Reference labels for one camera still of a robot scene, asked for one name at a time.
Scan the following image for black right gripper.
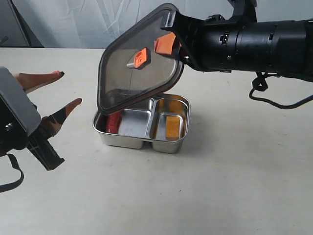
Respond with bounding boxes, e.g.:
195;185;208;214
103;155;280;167
154;11;245;71

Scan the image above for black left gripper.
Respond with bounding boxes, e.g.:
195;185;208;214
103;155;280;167
13;70;82;170

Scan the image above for dark transparent box lid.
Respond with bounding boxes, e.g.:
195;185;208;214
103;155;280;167
97;3;184;115

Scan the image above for stainless steel lunch box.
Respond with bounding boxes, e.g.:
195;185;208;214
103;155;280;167
92;94;190;153

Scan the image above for red toy sausage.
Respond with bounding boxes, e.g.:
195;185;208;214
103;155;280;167
105;112;121;134

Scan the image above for yellow toy cheese wedge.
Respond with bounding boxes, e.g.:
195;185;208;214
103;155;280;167
165;116;180;140

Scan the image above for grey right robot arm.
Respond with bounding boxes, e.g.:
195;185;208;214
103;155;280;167
161;0;313;82

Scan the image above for grey backdrop curtain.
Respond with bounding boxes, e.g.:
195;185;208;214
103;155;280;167
0;0;313;48

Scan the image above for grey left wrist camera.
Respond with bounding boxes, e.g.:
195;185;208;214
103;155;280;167
0;67;41;156

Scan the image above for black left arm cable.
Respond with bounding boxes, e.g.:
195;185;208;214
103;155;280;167
0;153;24;193

